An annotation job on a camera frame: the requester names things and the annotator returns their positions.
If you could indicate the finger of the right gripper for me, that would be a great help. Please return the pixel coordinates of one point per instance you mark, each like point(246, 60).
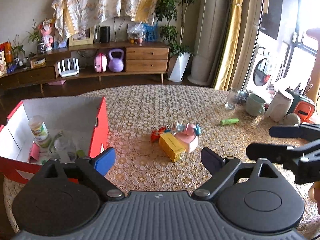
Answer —
point(306, 131)
point(283, 154)

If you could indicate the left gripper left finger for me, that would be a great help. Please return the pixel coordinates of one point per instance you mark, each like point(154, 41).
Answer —
point(92, 173)

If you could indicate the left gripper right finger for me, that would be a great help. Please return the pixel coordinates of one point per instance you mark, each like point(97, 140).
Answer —
point(223, 171)

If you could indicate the pink heart-shaped box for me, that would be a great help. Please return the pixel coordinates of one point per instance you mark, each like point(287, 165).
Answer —
point(190, 143)

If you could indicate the yellow small box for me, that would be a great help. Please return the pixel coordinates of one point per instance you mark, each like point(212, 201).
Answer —
point(171, 147)

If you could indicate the red orange toy figure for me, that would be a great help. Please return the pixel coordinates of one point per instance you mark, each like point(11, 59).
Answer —
point(156, 134)

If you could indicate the green orange pen holder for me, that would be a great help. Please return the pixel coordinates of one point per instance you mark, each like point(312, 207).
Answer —
point(301, 105)

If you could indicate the clear plastic cup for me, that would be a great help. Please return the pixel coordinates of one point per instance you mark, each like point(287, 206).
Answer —
point(65, 149)

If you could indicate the white thermos pitcher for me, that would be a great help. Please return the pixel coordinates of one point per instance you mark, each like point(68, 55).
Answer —
point(279, 105)

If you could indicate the red cardboard storage box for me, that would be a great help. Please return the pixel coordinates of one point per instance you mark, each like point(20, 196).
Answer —
point(82, 118)

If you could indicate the small green tube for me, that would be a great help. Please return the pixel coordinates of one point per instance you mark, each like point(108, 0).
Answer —
point(229, 121)

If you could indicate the green ceramic mug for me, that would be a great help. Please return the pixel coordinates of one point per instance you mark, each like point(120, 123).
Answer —
point(255, 105)

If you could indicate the pink folded card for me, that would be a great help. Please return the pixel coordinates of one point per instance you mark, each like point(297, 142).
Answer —
point(34, 153)

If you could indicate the green label plastic jar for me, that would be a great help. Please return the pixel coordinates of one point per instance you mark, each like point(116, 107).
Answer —
point(39, 130)

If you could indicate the clear drinking glass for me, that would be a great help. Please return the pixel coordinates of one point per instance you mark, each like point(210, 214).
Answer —
point(232, 99)

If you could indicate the washing machine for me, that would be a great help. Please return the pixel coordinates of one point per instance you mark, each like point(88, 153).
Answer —
point(261, 71)

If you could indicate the yellow curtain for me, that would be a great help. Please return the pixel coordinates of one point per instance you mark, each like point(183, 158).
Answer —
point(231, 36)

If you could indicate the white wifi router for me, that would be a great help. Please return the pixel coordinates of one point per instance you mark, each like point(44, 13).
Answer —
point(68, 67)

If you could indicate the purple kettlebell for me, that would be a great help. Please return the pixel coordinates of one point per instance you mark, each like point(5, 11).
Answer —
point(116, 64)

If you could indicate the wooden TV cabinet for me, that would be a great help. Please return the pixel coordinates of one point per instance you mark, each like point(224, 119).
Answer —
point(145, 58)

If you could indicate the orange snack box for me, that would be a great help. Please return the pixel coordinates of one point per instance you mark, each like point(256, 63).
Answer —
point(3, 64)

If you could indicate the black cylindrical speaker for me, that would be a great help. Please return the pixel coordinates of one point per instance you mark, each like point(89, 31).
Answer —
point(104, 34)

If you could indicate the plastic bag of fruit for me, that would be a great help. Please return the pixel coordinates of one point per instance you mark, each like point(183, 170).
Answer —
point(136, 32)

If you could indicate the small potted plant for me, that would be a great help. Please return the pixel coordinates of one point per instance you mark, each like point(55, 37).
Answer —
point(35, 36)

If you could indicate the blue gift bag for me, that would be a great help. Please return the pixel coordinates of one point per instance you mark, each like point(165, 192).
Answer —
point(151, 32)

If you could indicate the pink doll figure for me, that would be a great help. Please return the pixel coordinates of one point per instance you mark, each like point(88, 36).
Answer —
point(46, 29)

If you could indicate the floral hanging cloth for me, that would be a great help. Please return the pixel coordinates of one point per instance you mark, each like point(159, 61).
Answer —
point(74, 16)

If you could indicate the tall potted tree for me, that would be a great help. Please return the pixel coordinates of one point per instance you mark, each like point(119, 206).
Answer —
point(173, 14)

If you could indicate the cream picture frame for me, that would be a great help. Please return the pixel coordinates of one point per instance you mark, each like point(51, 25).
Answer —
point(84, 37)

